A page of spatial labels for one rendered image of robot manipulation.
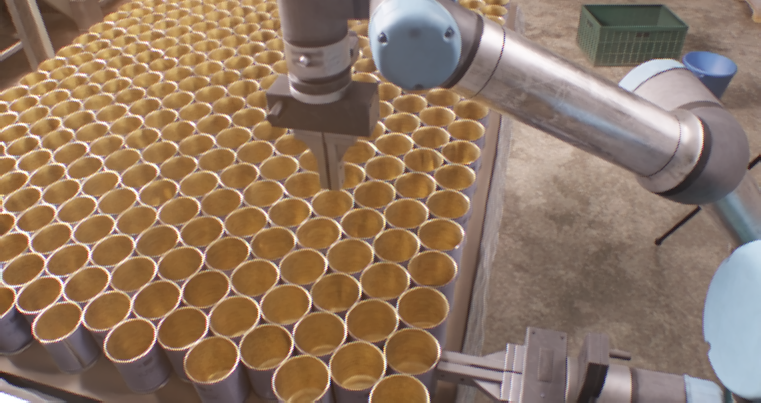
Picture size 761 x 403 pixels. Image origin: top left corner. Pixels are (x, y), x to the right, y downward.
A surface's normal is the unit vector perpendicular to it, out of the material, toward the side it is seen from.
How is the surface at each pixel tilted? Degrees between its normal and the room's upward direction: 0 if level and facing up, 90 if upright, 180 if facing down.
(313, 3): 92
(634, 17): 90
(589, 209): 0
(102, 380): 2
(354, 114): 92
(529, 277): 0
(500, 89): 95
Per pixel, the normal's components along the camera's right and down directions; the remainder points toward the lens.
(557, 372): -0.04, -0.76
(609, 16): 0.04, 0.62
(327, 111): -0.25, 0.63
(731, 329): -1.00, -0.07
